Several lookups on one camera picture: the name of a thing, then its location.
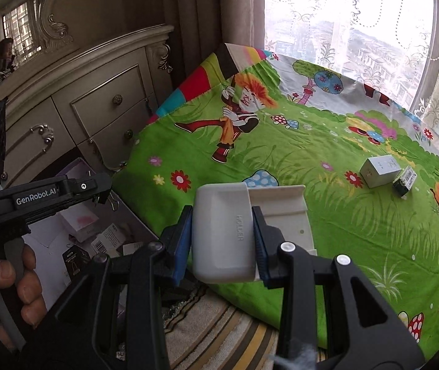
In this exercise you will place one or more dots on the white plastic holder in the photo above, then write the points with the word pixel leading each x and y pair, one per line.
pixel 219 231

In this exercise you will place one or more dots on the brown curtain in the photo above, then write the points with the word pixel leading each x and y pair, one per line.
pixel 211 27

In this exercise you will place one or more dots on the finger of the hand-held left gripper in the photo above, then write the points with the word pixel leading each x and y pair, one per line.
pixel 84 187

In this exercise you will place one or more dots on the long white box pink print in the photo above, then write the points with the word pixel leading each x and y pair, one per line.
pixel 79 223

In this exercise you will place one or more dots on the cream dresser drawer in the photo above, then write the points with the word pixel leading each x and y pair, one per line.
pixel 127 140
pixel 104 102

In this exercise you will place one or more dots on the black binder clip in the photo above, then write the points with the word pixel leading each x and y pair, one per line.
pixel 106 199

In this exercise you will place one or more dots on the dresser mirror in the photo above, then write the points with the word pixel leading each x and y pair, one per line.
pixel 19 27

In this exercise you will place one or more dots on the ornate cream dresser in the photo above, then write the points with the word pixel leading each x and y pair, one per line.
pixel 88 69

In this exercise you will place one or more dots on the green cartoon printed cloth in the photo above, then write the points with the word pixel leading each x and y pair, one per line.
pixel 281 154

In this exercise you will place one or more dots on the striped mat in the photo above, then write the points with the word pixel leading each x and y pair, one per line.
pixel 219 327

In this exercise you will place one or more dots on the white lace curtain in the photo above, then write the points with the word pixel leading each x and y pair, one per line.
pixel 358 15

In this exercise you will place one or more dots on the white box with black text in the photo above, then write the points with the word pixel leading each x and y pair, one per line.
pixel 377 171

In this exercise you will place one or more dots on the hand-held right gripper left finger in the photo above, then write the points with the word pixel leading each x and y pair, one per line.
pixel 183 250

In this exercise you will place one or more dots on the white box with barcode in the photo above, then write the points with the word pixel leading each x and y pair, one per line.
pixel 107 239

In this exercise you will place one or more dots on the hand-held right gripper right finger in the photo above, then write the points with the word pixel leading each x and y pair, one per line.
pixel 261 250

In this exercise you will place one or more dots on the small dark box white label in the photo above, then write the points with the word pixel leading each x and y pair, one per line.
pixel 405 181

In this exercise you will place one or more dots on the black box with white drawing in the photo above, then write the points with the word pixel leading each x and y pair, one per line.
pixel 74 260

